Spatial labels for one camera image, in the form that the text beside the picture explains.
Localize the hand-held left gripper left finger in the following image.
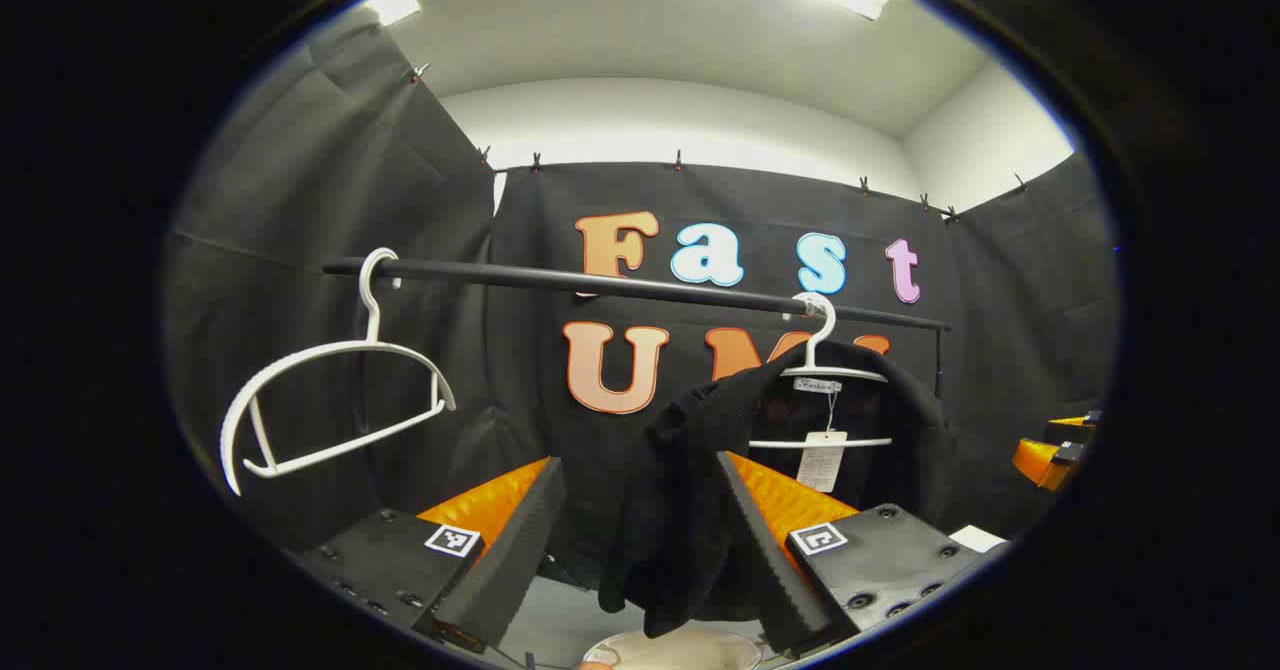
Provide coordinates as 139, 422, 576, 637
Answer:
288, 455, 568, 654

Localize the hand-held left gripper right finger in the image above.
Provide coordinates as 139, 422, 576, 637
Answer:
715, 450, 986, 659

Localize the black knitted garment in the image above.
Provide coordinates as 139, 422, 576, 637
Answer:
598, 340, 961, 639

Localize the white round laundry hamper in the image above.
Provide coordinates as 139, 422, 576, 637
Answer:
583, 630, 764, 670

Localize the white plastic clothes hanger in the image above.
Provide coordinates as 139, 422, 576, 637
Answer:
748, 292, 894, 449

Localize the empty white plastic hanger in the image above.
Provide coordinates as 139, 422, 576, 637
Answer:
218, 247, 458, 497

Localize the white paper sheet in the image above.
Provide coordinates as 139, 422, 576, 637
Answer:
948, 524, 1009, 554

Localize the white paper hang tag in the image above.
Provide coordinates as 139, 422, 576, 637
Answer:
797, 431, 848, 494

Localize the black backdrop cloth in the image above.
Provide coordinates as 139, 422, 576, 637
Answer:
165, 20, 1121, 591

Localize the row of backdrop clips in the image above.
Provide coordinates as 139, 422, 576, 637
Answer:
410, 62, 1031, 223

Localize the black clothes rail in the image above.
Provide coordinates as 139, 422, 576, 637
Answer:
322, 256, 951, 396

